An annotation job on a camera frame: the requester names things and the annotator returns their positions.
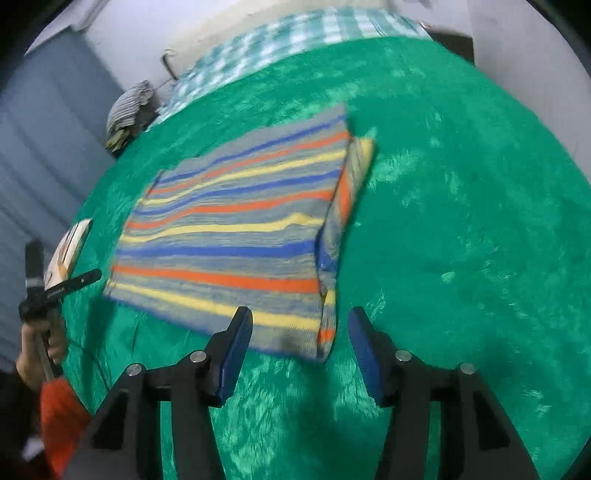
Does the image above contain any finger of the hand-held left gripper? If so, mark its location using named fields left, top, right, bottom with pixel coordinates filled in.
left=45, top=269, right=103, bottom=302
left=24, top=240, right=45, bottom=289

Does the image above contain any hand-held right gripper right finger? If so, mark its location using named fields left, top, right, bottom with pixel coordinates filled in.
left=347, top=306, right=541, bottom=480

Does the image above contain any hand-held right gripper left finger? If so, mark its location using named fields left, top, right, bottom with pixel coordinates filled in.
left=62, top=305, right=254, bottom=480

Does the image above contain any striped knit shirt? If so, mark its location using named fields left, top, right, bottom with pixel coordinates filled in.
left=102, top=102, right=376, bottom=364

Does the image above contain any pile of clothes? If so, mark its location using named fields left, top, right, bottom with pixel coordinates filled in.
left=105, top=80, right=155, bottom=154

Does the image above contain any person's left hand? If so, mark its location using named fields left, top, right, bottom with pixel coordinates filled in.
left=15, top=316, right=69, bottom=393

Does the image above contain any blue curtain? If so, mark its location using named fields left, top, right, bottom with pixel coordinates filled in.
left=0, top=30, right=117, bottom=370

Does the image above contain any green plush blanket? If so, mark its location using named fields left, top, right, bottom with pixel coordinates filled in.
left=60, top=36, right=591, bottom=480

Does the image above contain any green checkered bedsheet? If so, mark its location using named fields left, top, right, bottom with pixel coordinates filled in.
left=148, top=6, right=432, bottom=134

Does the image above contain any dark nightstand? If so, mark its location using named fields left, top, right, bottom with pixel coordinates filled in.
left=428, top=31, right=476, bottom=64

